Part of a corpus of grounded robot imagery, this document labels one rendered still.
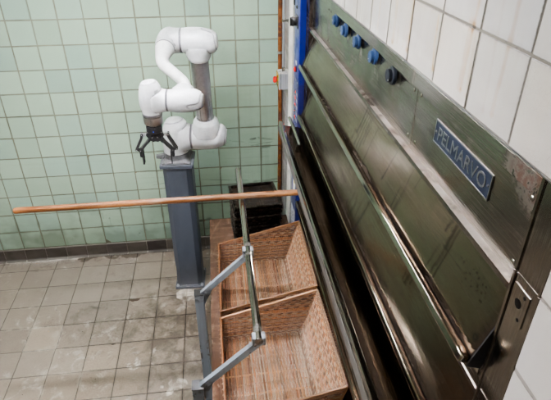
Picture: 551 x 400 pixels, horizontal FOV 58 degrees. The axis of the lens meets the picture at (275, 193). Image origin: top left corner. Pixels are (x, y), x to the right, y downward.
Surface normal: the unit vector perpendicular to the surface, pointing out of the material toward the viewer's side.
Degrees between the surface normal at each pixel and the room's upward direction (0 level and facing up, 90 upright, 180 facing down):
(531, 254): 90
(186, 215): 90
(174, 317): 0
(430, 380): 70
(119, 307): 0
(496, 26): 90
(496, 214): 90
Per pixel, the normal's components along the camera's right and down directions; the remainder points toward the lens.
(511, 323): -0.99, 0.07
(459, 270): -0.93, -0.23
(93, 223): 0.12, 0.51
